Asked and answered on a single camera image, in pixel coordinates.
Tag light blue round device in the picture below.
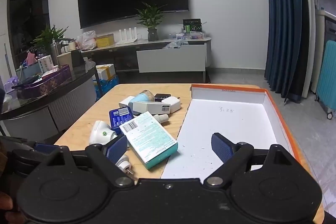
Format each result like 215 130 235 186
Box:
131 90 155 106

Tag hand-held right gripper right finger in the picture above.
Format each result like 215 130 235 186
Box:
203 133 305 186

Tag leafy green plant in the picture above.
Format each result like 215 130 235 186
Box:
33 25 69 54

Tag clear plastic bags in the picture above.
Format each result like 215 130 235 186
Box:
163 40 189 49

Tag blue wrapped bottle pack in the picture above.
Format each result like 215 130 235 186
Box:
93 76 120 101

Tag clear bottle with white cap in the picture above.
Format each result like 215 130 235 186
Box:
153 114 170 125

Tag purple patterned tray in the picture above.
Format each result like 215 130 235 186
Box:
17 64 72 100

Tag blue plastic case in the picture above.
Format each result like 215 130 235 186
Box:
109 106 134 135

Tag orange-rimmed white box lid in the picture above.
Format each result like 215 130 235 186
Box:
161 84 302 180

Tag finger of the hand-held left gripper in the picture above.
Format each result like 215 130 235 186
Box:
7 143 63 178

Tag small plain white box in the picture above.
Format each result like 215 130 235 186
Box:
119 96 137 109

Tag beige cup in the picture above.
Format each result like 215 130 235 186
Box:
57 52 73 68

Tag white drawer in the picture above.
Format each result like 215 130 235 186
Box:
136 43 206 73

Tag yellow box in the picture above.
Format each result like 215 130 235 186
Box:
96 34 115 48

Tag long white barcode box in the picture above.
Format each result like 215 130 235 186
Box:
133 101 171 116

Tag teal and white carton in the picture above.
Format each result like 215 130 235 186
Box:
119 111 179 170

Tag potted plant in dark vase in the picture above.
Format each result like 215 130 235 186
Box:
135 2 167 42

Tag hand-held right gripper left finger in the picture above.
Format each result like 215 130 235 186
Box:
45 134 134 186

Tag taped cardboard box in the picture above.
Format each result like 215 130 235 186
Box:
96 64 116 81

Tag blue curtain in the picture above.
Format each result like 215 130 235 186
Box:
262 0 311 104

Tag steel tumbler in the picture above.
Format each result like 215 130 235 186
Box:
50 42 62 63

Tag black and green box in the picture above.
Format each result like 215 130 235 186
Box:
183 18 202 33

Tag person's left hand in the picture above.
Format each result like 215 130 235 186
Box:
0 186 15 224

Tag teal suitcase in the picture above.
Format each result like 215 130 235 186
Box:
315 40 336 119

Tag pinkish plastic bag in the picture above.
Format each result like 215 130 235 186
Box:
76 30 97 51

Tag white printed box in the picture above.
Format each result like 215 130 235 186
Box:
38 55 53 73

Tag television stand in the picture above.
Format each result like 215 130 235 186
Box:
79 36 212 83

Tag white charger adapter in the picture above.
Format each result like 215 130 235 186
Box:
161 97 182 114

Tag white plug-in heater leaf logo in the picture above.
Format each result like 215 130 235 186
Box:
115 154 135 176

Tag pile of small boxes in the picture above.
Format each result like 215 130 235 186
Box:
171 31 205 40

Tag small black box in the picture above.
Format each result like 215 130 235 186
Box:
154 93 172 102

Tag white router with antennas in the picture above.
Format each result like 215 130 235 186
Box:
115 27 138 45

